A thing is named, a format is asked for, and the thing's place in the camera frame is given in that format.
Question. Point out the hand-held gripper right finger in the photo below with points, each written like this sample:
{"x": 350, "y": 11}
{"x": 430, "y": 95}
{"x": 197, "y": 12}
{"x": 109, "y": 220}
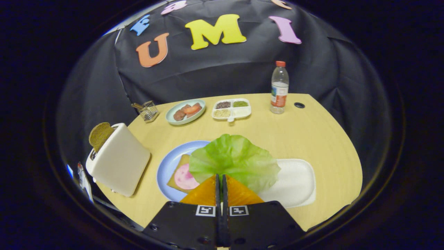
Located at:
{"x": 260, "y": 225}

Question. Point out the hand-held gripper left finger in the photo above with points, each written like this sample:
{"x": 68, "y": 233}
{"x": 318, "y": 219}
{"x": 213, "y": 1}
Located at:
{"x": 187, "y": 225}

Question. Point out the green lettuce leaf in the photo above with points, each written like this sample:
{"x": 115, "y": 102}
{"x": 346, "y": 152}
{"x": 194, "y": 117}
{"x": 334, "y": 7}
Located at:
{"x": 232, "y": 159}

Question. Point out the round brown bread slice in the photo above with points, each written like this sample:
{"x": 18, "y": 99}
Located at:
{"x": 100, "y": 134}

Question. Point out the pink ham slice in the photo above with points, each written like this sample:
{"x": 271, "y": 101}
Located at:
{"x": 184, "y": 178}

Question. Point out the white rectangular plate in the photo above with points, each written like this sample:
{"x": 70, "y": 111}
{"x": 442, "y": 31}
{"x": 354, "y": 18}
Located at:
{"x": 295, "y": 180}

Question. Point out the blue round plate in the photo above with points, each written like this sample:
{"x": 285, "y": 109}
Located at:
{"x": 168, "y": 163}

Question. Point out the square toast slice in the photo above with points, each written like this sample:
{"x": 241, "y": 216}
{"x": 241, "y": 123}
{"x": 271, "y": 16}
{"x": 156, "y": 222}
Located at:
{"x": 183, "y": 160}

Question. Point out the white toaster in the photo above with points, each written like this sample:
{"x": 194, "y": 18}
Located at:
{"x": 121, "y": 163}

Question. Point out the brown meat piece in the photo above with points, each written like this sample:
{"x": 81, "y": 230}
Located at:
{"x": 179, "y": 115}
{"x": 197, "y": 105}

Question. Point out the white divided condiment dish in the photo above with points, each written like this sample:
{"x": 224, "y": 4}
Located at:
{"x": 241, "y": 111}

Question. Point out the red tomato slice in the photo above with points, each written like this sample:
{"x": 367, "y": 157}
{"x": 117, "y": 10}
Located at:
{"x": 191, "y": 109}

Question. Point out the pale green plate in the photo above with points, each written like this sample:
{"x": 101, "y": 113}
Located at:
{"x": 173, "y": 108}

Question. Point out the clear bottle with red cap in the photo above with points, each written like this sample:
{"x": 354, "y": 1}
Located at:
{"x": 279, "y": 90}

